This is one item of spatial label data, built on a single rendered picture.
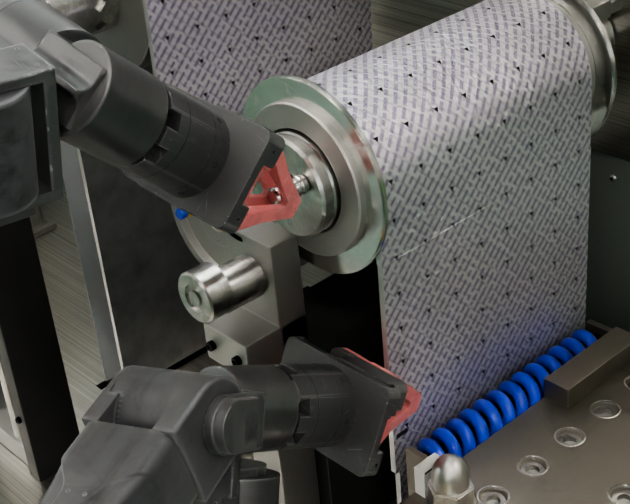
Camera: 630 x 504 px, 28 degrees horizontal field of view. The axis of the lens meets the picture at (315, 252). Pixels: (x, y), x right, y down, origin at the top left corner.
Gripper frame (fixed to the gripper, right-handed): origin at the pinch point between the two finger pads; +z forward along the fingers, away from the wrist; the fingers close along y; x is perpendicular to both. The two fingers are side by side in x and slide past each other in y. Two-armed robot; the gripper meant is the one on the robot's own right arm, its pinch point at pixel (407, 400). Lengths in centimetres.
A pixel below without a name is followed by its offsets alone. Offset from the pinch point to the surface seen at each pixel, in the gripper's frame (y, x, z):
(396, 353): 0.2, 3.9, -3.3
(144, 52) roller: -25.7, 18.8, -11.8
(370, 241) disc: -0.3, 11.9, -9.1
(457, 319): 0.3, 6.6, 2.7
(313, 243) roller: -5.5, 10.0, -8.8
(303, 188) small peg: -3.7, 14.2, -13.3
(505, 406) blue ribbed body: 3.2, 0.6, 8.2
